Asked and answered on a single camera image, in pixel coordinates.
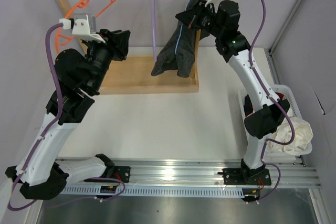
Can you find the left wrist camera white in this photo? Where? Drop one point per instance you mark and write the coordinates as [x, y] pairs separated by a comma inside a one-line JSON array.
[[83, 26]]

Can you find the wooden clothes rack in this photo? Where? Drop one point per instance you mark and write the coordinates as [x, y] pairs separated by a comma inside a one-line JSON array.
[[135, 77]]

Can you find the aluminium mounting rail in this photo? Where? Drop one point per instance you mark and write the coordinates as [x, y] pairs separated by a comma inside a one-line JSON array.
[[204, 173]]

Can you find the orange plastic hanger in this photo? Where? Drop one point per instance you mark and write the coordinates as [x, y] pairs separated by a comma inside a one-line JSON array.
[[61, 40]]

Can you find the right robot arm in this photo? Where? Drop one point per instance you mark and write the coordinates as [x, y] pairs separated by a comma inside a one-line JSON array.
[[237, 52]]

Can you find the white slotted cable duct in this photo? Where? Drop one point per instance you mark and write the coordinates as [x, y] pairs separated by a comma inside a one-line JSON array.
[[154, 191]]

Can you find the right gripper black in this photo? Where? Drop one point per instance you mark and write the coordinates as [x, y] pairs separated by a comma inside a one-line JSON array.
[[190, 18]]

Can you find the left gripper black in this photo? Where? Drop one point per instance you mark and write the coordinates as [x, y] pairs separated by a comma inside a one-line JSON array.
[[117, 43]]

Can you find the white plastic basket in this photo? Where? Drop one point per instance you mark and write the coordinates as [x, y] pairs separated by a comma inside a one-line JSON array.
[[303, 131]]

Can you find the purple plastic hanger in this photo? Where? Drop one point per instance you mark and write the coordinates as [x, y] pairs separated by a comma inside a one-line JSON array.
[[153, 26]]

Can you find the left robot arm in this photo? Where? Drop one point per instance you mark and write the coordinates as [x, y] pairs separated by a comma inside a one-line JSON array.
[[79, 80]]

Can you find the dark grey dotted skirt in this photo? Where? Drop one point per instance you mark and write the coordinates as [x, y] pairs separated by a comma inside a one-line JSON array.
[[184, 61]]

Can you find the red plaid cloth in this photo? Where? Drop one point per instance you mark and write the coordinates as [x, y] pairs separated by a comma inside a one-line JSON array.
[[248, 106]]

